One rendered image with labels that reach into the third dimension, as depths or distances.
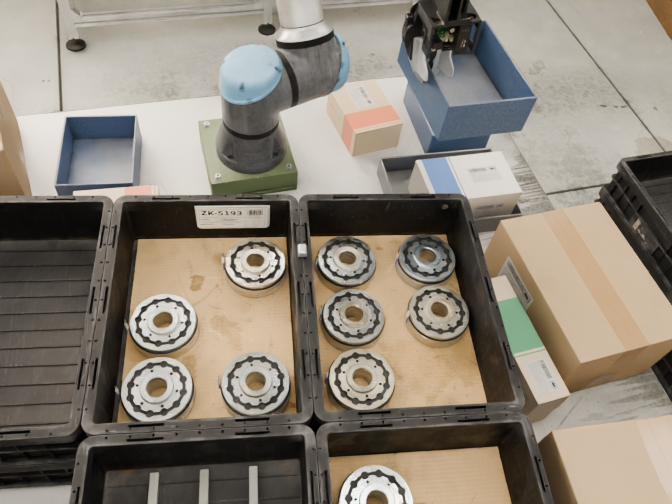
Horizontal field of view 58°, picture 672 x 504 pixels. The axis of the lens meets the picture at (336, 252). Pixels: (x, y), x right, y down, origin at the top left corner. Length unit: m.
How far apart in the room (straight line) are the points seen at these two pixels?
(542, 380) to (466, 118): 0.44
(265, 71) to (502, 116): 0.45
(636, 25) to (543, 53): 0.63
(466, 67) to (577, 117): 1.83
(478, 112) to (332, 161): 0.53
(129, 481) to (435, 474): 0.43
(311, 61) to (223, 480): 0.77
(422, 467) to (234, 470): 0.27
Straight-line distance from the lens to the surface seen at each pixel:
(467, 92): 1.09
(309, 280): 0.95
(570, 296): 1.14
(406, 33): 0.94
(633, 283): 1.21
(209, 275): 1.07
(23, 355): 1.06
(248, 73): 1.19
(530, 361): 1.09
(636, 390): 1.30
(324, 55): 1.24
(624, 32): 3.60
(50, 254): 1.15
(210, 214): 1.06
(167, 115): 1.53
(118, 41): 2.97
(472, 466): 0.98
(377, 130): 1.42
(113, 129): 1.47
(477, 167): 1.36
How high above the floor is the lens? 1.72
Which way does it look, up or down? 54 degrees down
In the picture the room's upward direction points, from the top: 10 degrees clockwise
